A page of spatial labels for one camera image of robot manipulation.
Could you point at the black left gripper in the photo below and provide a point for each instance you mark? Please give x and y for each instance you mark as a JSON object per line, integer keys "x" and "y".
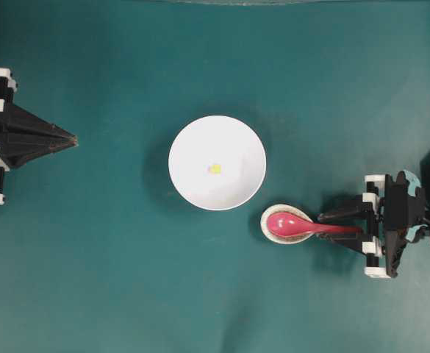
{"x": 17, "y": 149}

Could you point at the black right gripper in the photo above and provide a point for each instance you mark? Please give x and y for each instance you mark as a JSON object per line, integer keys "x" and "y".
{"x": 367, "y": 207}

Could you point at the pink soup spoon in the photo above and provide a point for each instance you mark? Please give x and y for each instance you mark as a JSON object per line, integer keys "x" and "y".
{"x": 285, "y": 224}

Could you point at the yellow hexagonal prism block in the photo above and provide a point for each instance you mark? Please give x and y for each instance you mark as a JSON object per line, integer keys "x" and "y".
{"x": 215, "y": 169}

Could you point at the speckled ceramic spoon rest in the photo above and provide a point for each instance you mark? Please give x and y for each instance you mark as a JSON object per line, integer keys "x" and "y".
{"x": 281, "y": 208}

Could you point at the white round bowl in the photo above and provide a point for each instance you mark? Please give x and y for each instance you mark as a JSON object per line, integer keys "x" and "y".
{"x": 222, "y": 140}

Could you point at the black teal wrist camera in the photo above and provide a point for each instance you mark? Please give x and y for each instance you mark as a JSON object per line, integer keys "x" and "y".
{"x": 404, "y": 209}

